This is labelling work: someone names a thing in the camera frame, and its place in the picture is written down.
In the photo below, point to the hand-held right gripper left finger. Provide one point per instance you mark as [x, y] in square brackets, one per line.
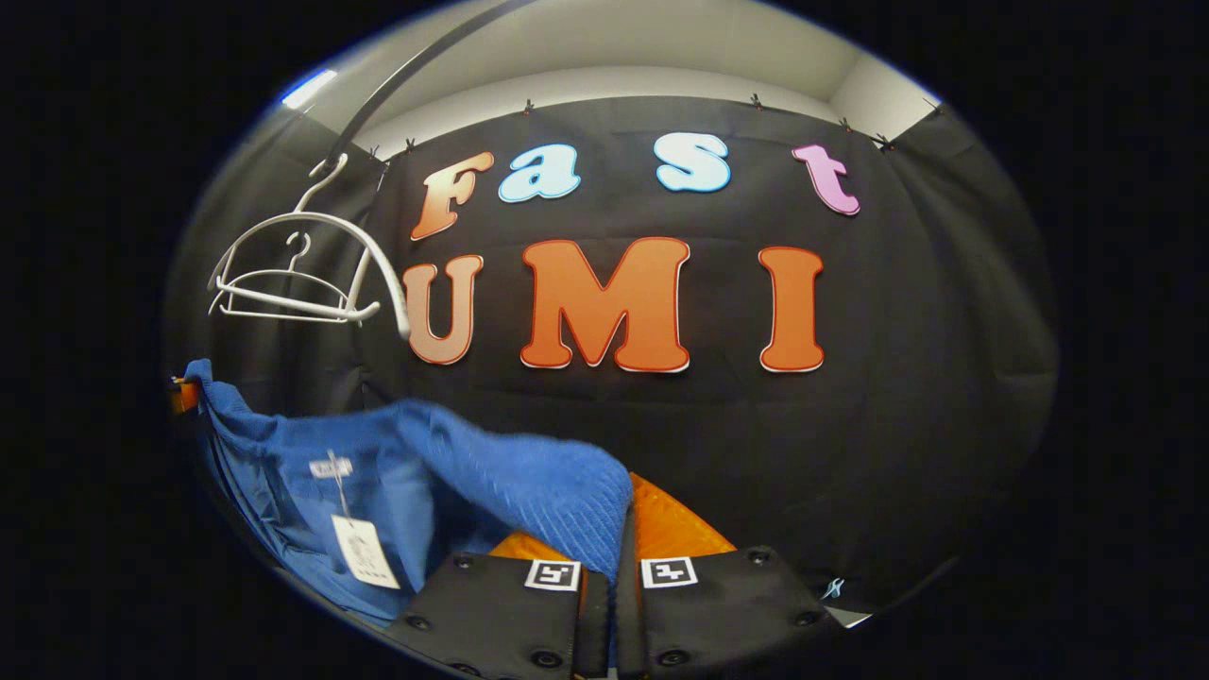
[482, 614]

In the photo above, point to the small ceiling light panel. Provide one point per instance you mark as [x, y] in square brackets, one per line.
[309, 88]

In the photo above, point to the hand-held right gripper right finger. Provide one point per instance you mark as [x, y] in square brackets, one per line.
[727, 609]

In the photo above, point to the black clothes rail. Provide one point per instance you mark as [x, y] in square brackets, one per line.
[406, 71]

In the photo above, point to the white clothes hanger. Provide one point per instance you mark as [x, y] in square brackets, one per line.
[283, 274]
[373, 255]

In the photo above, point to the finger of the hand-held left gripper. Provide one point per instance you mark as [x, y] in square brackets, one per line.
[184, 397]

